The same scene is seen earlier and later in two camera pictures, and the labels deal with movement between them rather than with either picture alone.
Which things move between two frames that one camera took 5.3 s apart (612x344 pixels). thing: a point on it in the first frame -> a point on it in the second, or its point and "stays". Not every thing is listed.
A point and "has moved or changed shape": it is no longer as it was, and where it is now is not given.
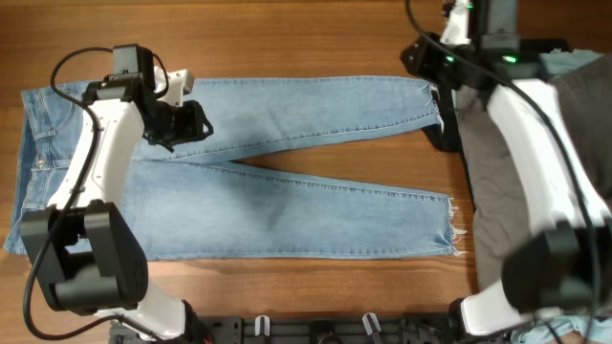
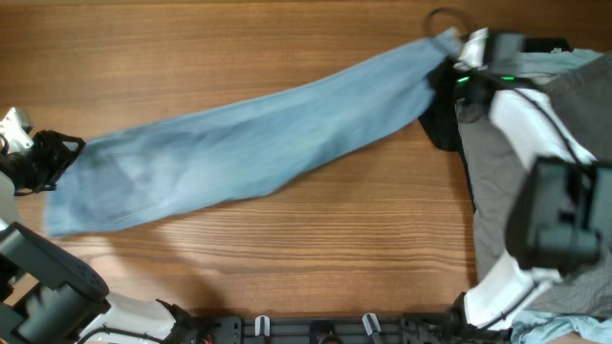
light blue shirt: x=580 y=331 stays
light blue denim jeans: x=205 y=202 has moved or changed shape
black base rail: x=304 y=329 stays
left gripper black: x=193 y=130 -> x=48 y=143
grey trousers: x=498 y=192 stays
